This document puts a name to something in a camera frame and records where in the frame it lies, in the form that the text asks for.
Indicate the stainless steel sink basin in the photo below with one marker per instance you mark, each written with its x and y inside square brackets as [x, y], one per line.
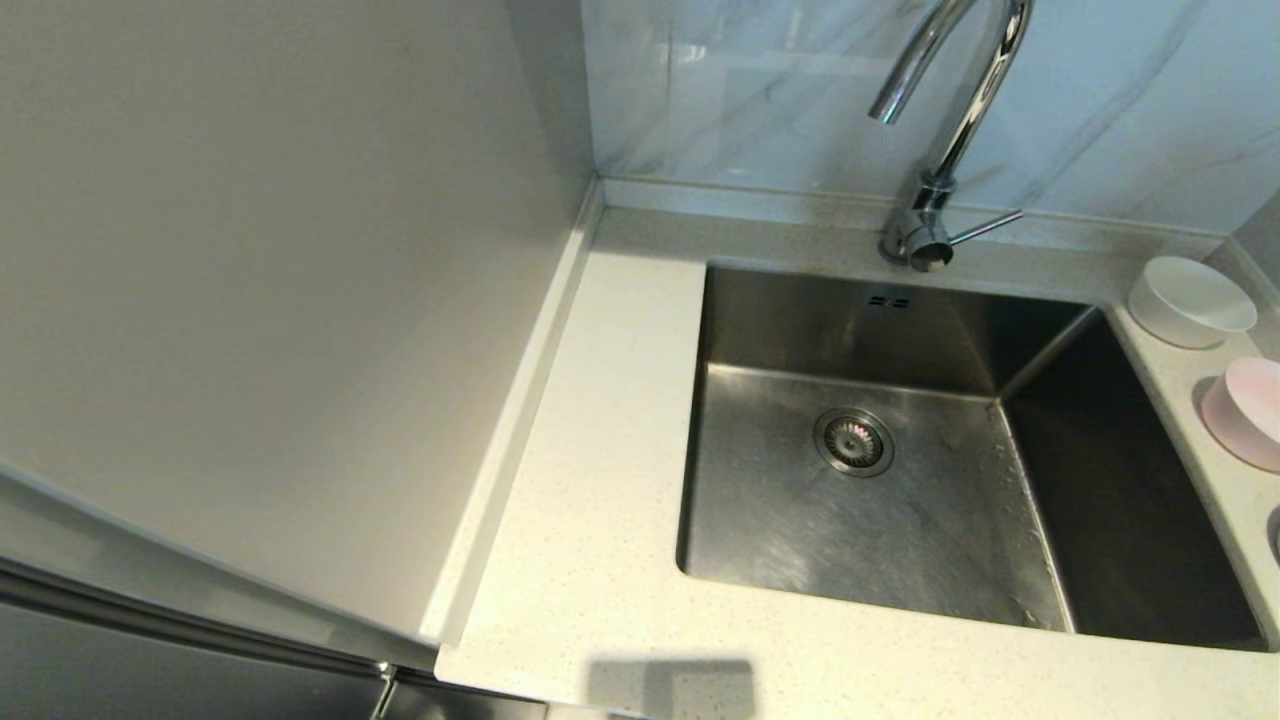
[780, 540]

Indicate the round metal sink drain strainer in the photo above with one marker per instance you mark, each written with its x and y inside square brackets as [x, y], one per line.
[853, 441]

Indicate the pale grey bowl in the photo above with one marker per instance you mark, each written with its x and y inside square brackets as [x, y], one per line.
[1276, 535]

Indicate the chrome gooseneck faucet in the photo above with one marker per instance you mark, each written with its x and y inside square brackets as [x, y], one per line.
[975, 100]

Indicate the white bowl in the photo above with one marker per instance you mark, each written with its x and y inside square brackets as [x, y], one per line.
[1190, 298]

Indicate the stainless steel appliance front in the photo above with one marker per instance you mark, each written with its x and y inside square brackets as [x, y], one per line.
[150, 670]

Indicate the pink bowl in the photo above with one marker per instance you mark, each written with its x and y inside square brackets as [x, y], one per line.
[1250, 410]

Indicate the large white cabinet side panel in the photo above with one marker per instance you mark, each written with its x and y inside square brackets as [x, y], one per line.
[250, 300]

